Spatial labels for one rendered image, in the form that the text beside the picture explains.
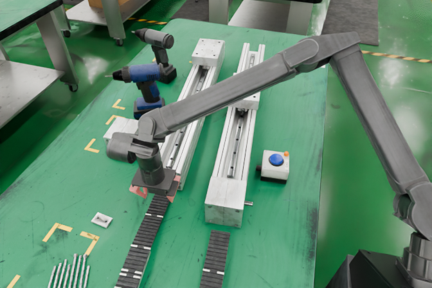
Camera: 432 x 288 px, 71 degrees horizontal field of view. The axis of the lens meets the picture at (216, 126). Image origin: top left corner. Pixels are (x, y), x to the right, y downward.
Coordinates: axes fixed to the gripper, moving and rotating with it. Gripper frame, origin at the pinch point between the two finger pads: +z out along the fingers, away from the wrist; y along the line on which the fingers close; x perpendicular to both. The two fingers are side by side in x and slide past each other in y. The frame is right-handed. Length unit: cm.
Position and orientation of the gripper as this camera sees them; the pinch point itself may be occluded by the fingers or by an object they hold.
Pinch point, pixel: (158, 197)
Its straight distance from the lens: 88.2
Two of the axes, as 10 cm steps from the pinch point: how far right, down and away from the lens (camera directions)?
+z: 0.1, 7.3, 6.8
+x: -1.8, 6.7, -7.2
